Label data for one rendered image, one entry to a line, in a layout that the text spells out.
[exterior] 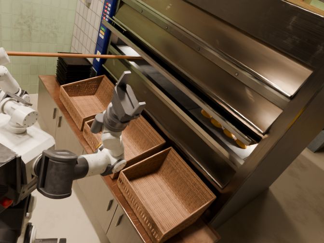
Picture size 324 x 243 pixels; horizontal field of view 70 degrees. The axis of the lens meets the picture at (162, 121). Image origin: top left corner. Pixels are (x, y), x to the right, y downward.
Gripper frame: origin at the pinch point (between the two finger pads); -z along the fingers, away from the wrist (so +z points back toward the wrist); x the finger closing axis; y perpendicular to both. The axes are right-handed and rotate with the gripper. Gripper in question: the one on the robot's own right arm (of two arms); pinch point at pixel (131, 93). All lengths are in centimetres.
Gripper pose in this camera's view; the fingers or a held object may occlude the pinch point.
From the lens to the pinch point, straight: 69.1
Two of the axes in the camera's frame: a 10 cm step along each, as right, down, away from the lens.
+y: 8.0, -2.1, 5.6
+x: -4.2, -8.6, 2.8
